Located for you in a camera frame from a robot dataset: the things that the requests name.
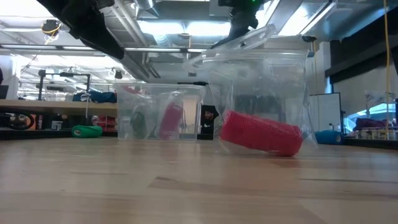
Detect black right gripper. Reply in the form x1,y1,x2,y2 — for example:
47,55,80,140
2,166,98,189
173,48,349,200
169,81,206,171
211,0,265,49

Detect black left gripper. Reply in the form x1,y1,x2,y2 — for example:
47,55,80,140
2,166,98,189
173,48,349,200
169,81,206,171
36,0,126,60

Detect clear plastic zip bag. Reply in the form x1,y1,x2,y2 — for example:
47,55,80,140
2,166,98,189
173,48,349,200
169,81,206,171
183,24,318,156

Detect red elastic bandage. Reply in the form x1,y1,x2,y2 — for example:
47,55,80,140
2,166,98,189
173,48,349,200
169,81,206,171
220,110,304,157

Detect bagged green bandage roll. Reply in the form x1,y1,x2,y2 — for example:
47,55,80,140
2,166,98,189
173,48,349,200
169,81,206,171
129,110,147,140

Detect bagged red bandage roll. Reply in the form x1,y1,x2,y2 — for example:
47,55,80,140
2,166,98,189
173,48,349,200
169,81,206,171
159,101,184,140

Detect blue bandage roll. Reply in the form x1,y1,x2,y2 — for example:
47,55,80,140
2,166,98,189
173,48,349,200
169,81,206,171
314,130,343,146

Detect long ceiling light strip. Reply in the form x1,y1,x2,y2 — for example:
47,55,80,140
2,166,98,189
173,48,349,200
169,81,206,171
0,44,208,54

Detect blue cloth pile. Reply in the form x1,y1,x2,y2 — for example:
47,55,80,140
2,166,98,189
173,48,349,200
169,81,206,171
72,90,118,104

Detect clear plastic storage bin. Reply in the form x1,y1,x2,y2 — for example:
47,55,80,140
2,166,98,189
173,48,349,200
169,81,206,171
113,82,206,141

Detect long wooden workbench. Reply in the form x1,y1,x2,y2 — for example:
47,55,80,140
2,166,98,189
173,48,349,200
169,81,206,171
0,99,119,118

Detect person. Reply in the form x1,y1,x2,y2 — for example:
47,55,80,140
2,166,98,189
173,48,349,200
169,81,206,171
201,107,220,135

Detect white whiteboard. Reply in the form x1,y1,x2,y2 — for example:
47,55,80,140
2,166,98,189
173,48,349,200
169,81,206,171
307,92,343,133

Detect purple cloth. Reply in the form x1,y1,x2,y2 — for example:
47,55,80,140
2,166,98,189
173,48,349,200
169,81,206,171
354,117,391,130

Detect row of small bottles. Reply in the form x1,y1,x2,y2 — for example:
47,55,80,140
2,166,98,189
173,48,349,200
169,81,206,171
354,129,398,141

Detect black camera rig frame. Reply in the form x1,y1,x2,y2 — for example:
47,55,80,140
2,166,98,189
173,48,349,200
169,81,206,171
37,69,91,101

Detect yellow ceiling cable reel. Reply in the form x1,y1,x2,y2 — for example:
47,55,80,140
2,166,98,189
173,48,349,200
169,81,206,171
40,19,62,37

